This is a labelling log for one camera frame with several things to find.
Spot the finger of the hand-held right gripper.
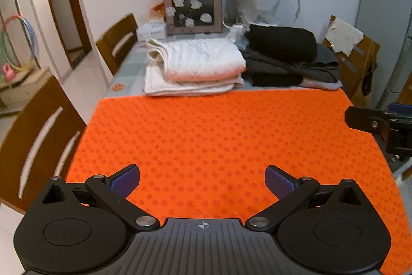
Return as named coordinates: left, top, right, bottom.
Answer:
left=387, top=103, right=412, bottom=118
left=345, top=105, right=392, bottom=134

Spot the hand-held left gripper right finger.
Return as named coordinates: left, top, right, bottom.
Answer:
left=245, top=165, right=365, bottom=232

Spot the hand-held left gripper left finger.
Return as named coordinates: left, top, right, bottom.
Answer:
left=43, top=164, right=160, bottom=232

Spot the white quilted vest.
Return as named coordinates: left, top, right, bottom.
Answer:
left=144, top=38, right=247, bottom=97

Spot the black hanging bag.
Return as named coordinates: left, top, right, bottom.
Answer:
left=361, top=64, right=374, bottom=97

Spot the wooden chair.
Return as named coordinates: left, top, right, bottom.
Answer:
left=323, top=15, right=380, bottom=108
left=96, top=13, right=139, bottom=76
left=0, top=75, right=87, bottom=214

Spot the orange patterned mat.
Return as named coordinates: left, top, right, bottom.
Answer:
left=66, top=90, right=412, bottom=275

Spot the white crumpled cloth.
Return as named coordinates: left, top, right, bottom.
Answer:
left=325, top=17, right=364, bottom=56

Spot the dark grey folded garment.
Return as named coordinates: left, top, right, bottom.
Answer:
left=241, top=45, right=343, bottom=91

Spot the black folded garment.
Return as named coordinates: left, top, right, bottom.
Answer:
left=248, top=24, right=317, bottom=62

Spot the beige low cabinet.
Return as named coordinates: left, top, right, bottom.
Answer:
left=0, top=67, right=52, bottom=116

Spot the white tissue box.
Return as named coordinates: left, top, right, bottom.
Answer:
left=137, top=22, right=167, bottom=41

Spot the white cup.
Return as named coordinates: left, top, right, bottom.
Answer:
left=230, top=24, right=247, bottom=44

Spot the colourful hula hoop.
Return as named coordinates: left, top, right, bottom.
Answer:
left=0, top=15, right=38, bottom=76

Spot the orange snack packet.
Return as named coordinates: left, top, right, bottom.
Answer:
left=151, top=3, right=165, bottom=22

